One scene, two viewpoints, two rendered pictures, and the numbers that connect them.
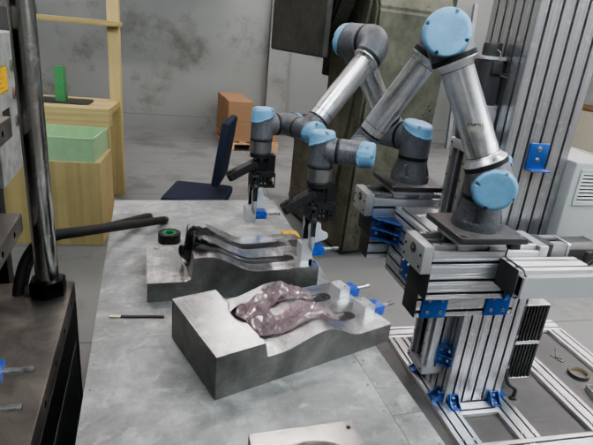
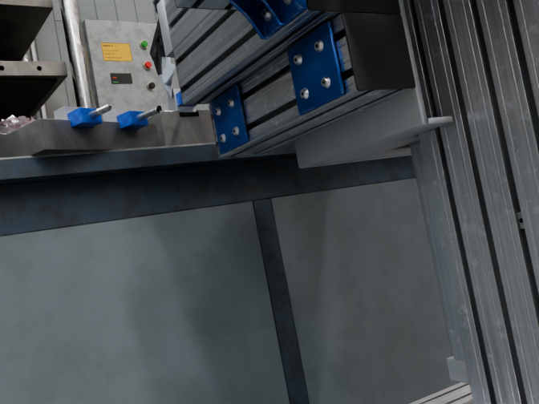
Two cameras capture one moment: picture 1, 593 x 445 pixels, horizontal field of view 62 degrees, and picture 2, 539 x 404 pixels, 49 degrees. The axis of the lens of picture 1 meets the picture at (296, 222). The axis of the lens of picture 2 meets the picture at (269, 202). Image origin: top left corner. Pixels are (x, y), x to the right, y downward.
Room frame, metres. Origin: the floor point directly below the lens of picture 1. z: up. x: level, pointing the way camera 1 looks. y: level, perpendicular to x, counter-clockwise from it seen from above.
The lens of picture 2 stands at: (1.19, -1.34, 0.58)
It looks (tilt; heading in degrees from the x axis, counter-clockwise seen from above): 3 degrees up; 73
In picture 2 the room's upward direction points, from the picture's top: 11 degrees counter-clockwise
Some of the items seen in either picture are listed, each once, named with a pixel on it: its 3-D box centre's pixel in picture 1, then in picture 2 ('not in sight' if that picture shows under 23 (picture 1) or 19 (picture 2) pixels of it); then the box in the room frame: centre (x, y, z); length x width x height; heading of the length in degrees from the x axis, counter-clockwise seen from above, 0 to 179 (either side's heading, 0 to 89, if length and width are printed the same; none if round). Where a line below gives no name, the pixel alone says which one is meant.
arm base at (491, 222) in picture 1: (478, 209); not in sight; (1.46, -0.55, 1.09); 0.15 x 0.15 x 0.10
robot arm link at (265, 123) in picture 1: (263, 124); not in sight; (1.67, 0.14, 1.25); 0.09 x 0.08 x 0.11; 127
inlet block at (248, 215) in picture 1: (262, 213); not in sight; (1.67, 0.12, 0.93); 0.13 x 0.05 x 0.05; 108
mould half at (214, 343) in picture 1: (284, 320); (33, 151); (1.09, 0.01, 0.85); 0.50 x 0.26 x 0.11; 125
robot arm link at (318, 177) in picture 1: (319, 174); not in sight; (1.43, -0.05, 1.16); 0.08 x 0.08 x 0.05
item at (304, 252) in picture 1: (319, 248); (191, 95); (1.44, -0.08, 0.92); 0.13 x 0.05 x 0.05; 108
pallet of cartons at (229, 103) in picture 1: (246, 120); not in sight; (7.13, 0.86, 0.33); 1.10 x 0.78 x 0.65; 14
